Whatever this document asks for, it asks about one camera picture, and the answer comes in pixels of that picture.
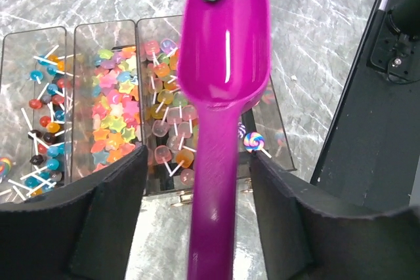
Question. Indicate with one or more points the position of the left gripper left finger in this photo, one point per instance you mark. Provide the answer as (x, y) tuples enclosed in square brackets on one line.
[(83, 230)]

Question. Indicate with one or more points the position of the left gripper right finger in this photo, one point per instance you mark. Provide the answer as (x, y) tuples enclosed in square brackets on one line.
[(307, 233)]

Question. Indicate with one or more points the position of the magenta plastic scoop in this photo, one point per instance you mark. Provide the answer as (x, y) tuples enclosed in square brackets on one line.
[(223, 69)]

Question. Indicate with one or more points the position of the black base beam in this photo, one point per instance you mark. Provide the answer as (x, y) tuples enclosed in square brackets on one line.
[(371, 154)]

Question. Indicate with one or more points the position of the clear compartment candy box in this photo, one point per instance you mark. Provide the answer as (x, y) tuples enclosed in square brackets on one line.
[(74, 102)]

